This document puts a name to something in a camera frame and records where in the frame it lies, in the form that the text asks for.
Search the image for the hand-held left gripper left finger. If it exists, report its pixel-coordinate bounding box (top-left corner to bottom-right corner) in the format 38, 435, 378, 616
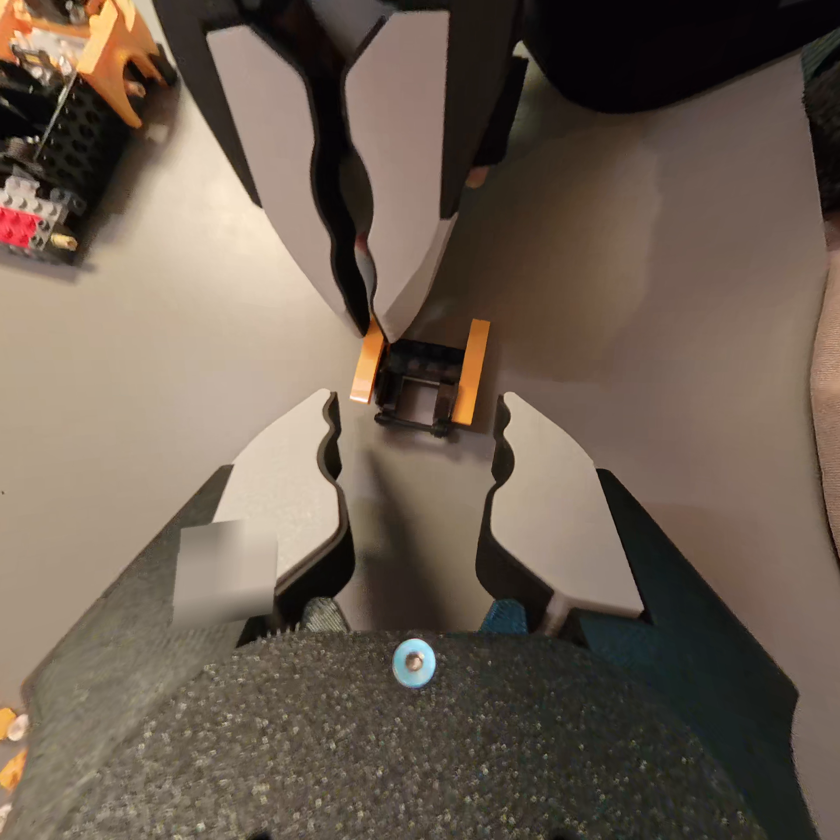
215, 387, 357, 601

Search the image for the black orange lego car chassis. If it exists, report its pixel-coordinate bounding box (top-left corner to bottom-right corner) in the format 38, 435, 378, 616
0, 0, 179, 267

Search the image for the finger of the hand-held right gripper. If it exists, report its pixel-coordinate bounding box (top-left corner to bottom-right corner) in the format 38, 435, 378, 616
205, 26, 380, 340
343, 9, 459, 345

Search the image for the pile of small lego pieces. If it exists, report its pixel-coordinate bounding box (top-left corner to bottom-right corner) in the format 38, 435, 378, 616
0, 705, 31, 823

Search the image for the black lego frame assembly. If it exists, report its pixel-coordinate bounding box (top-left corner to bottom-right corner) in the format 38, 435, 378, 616
373, 340, 463, 443

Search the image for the beige cloth garment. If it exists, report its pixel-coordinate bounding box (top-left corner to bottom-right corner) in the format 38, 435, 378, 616
810, 248, 840, 560

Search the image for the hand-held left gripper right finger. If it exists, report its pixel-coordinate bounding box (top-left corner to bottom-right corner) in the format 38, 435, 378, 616
474, 392, 645, 634

